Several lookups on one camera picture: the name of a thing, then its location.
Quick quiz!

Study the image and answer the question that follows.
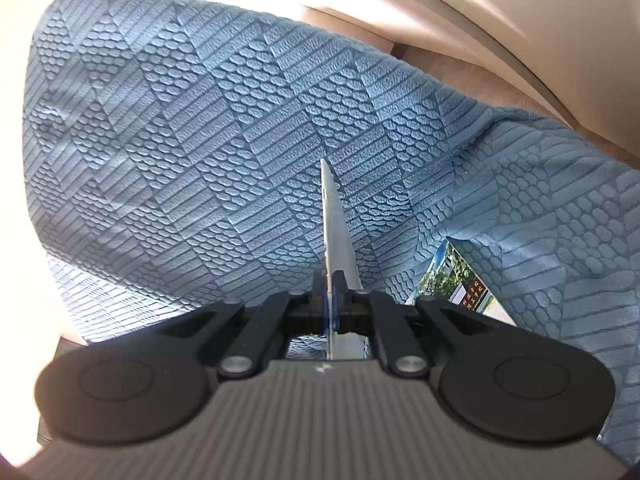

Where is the blue textured blanket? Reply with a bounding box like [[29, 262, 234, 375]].
[[22, 0, 640, 461]]

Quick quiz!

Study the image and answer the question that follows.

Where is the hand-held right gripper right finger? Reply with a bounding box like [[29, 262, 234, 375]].
[[331, 271, 501, 379]]

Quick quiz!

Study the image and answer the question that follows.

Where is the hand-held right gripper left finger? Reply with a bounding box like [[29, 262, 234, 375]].
[[151, 270, 330, 379]]

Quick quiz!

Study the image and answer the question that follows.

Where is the photo cover notebook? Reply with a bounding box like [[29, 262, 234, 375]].
[[319, 158, 373, 362], [414, 239, 517, 330]]

